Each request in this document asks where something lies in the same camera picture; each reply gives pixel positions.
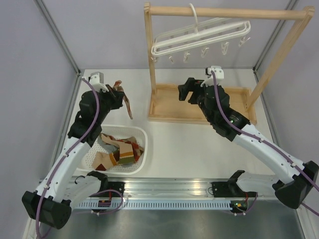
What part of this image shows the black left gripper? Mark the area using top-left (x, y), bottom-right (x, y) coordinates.
top-left (96, 84), bottom-right (125, 123)

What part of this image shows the grey sock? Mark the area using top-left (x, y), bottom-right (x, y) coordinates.
top-left (97, 138), bottom-right (118, 153)

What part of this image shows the beige sock olive toe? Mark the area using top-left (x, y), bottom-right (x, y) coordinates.
top-left (100, 133), bottom-right (135, 165)
top-left (92, 152), bottom-right (118, 171)

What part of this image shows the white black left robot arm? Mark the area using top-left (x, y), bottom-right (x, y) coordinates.
top-left (22, 85), bottom-right (125, 229)

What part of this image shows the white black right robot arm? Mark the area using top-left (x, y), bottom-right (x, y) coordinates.
top-left (178, 78), bottom-right (319, 209)

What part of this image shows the white plastic clip hanger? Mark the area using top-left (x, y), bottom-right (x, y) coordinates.
top-left (151, 3), bottom-right (251, 63)

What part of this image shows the wooden hanging rack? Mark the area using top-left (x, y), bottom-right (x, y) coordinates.
top-left (144, 2), bottom-right (315, 124)

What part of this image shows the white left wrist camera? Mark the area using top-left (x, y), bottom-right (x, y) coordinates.
top-left (82, 72), bottom-right (108, 92)

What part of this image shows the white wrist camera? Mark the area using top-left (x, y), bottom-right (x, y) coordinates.
top-left (200, 66), bottom-right (224, 87)
top-left (82, 72), bottom-right (108, 92)

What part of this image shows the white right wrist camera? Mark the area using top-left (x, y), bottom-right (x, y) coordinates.
top-left (200, 66), bottom-right (224, 87)

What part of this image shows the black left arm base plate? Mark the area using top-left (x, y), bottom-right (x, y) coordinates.
top-left (99, 181), bottom-right (125, 199)

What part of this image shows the aluminium mounting rail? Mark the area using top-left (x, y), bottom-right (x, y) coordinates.
top-left (37, 177), bottom-right (282, 200)

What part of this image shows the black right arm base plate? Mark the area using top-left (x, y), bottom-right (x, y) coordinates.
top-left (211, 181), bottom-right (233, 198)

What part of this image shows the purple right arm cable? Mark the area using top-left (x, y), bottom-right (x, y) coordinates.
top-left (211, 71), bottom-right (319, 216)

